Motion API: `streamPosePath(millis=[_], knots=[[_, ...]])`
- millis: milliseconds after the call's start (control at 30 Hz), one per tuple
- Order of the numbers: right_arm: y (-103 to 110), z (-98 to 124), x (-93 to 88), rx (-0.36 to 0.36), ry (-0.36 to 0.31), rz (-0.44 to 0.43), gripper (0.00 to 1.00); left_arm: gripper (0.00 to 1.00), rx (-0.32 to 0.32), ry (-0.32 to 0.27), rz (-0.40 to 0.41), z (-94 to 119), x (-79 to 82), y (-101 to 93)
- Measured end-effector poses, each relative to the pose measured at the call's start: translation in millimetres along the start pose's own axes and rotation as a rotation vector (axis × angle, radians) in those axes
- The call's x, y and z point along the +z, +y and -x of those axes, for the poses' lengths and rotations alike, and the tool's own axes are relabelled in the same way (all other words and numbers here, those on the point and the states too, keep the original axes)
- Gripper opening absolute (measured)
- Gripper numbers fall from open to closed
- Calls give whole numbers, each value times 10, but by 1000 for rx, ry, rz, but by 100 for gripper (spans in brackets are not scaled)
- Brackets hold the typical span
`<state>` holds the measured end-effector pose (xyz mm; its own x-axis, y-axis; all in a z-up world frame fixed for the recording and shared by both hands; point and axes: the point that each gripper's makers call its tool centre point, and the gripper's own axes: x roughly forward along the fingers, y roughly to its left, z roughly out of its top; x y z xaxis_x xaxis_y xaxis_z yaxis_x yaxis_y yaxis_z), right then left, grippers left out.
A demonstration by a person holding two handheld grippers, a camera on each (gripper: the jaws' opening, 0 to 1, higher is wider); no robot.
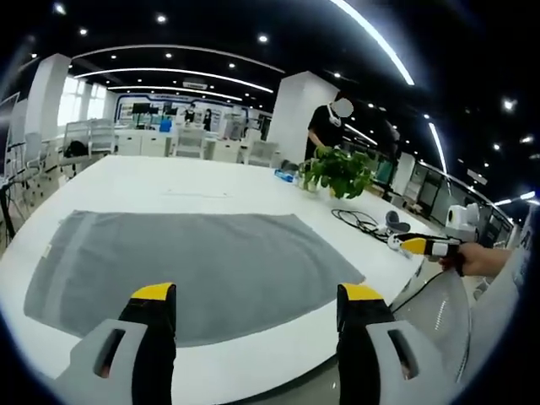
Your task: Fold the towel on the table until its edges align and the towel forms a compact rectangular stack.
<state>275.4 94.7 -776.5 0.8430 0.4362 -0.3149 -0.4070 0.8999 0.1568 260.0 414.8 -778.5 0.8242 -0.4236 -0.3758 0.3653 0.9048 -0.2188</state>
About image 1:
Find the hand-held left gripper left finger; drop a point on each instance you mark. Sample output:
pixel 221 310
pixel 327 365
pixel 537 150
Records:
pixel 122 358

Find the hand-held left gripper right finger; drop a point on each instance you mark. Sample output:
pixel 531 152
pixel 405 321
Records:
pixel 367 363

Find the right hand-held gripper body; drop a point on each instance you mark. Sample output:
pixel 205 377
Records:
pixel 460 219

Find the grey towel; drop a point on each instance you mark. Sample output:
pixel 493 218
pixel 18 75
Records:
pixel 194 270

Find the person's right hand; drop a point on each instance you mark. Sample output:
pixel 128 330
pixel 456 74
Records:
pixel 481 259

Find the small white device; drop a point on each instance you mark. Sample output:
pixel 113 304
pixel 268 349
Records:
pixel 398 246

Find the glass office partition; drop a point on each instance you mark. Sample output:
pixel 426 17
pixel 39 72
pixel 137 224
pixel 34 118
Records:
pixel 439 190

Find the grey headphones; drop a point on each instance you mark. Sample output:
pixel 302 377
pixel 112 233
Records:
pixel 395 220

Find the white mesh chair back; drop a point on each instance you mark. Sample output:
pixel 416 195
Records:
pixel 439 308

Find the green potted plant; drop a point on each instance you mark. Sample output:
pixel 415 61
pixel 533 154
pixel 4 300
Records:
pixel 341 173

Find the blue packet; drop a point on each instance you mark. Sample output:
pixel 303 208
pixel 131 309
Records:
pixel 284 174

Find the white mesh office chair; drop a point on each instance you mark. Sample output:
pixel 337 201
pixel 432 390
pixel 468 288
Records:
pixel 101 135
pixel 262 152
pixel 190 142

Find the white table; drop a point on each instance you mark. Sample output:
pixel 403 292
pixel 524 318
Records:
pixel 190 181

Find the black bag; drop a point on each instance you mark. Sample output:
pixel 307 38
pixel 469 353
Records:
pixel 76 149

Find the white office counter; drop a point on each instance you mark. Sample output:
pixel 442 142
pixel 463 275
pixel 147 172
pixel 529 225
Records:
pixel 143 143

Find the black monitor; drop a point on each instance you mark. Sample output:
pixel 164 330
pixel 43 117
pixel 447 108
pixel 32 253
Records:
pixel 140 108

